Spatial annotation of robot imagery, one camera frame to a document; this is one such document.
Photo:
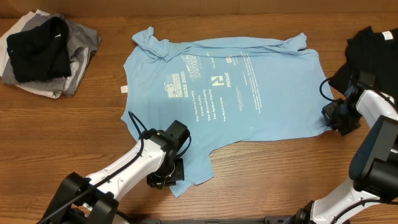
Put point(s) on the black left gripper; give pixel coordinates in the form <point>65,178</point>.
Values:
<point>154,180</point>

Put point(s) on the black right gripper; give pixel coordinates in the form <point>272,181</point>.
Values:
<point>327,114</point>

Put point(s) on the light blue t-shirt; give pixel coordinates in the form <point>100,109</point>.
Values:
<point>225,90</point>

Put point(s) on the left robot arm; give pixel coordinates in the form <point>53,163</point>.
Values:
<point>95,198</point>

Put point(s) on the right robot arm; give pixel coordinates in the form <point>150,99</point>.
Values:
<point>372,172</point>

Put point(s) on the black t-shirt on right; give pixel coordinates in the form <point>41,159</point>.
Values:
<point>374,53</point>

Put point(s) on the folded grey garment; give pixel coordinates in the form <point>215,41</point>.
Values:
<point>82,44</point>

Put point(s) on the folded black garment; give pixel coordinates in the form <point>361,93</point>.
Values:
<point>40,54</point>

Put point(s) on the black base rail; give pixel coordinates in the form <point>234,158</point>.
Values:
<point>265,220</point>

